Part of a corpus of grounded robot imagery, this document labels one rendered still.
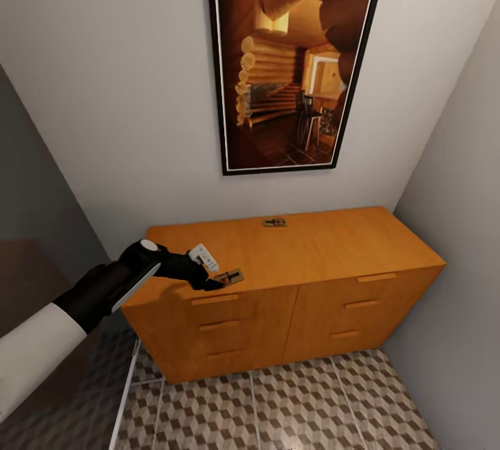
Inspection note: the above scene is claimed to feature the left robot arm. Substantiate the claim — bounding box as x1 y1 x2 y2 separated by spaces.
0 239 225 424

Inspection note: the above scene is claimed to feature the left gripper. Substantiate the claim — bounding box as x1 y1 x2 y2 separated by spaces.
172 251 225 291

